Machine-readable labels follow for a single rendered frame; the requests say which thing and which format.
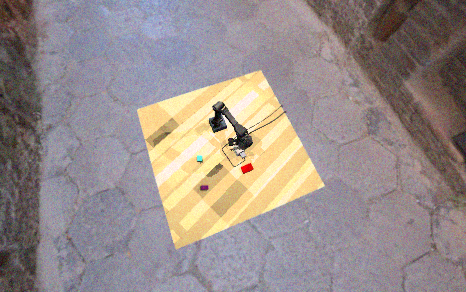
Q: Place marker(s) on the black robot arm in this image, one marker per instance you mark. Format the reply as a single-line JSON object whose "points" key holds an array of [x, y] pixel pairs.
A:
{"points": [[239, 129]]}

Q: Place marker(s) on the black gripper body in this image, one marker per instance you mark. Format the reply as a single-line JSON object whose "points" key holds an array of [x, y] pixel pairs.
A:
{"points": [[231, 141]]}

